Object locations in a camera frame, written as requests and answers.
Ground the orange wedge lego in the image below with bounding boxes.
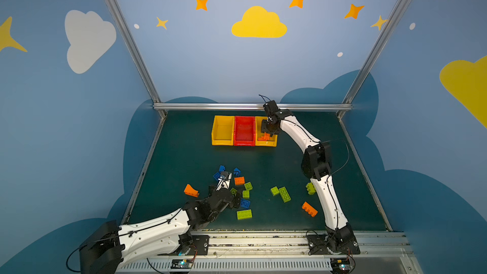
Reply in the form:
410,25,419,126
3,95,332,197
183,184,199,198

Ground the orange 2x2 lego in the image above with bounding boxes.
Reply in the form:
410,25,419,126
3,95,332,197
234,176,246,186

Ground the small green lego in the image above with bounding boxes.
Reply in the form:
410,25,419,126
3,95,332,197
244,182,253,190
242,190,250,199
270,186,280,197

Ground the green 2x4 lego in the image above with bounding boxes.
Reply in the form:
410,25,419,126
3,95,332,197
237,209,252,220
279,186,291,203

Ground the orange stepped lego brick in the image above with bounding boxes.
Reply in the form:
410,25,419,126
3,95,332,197
302,202,318,218

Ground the long orange lego piece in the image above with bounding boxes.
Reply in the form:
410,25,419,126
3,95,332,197
257,133,271,142

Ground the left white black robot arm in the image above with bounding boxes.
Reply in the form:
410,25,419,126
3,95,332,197
79,185,242,273

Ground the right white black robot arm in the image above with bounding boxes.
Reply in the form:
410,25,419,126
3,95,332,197
261,100,356,252

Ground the right yellow bin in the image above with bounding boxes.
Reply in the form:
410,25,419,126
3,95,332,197
255,116,278,147

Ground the yellow bin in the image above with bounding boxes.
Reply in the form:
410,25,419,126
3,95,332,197
255,116,278,147
211,115,235,146

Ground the blue lego brick flat left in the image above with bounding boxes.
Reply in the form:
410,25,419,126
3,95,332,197
213,172,221,181

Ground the red middle bin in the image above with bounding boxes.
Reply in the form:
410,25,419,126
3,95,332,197
234,116,256,147

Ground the green 2x4 lego bottom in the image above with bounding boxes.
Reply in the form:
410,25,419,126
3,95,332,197
237,209,252,220

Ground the blue 2x4 lego brick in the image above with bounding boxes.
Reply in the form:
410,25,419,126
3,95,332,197
240,199,251,209

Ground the left yellow bin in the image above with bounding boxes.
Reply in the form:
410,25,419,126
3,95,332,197
211,115,235,146

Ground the left circuit board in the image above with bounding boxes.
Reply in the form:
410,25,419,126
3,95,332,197
171,260,194,270

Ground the circuit board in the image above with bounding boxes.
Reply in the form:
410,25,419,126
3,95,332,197
171,260,194,270
331,259,353,273

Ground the green stacked lego right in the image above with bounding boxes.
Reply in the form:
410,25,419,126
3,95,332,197
306,182,316,195

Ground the right circuit board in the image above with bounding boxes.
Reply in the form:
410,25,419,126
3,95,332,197
331,259,353,273

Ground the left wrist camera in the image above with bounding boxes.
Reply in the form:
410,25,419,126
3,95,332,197
216,171,232,191

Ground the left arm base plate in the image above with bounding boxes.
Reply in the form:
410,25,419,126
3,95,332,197
169,235,210,256

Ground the aluminium frame back bar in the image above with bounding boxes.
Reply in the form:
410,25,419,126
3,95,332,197
153,102,353,112

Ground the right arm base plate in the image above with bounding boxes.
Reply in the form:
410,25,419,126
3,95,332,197
306,233,361,256

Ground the aluminium front rail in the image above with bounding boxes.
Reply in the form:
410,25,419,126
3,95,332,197
115,231,422,273

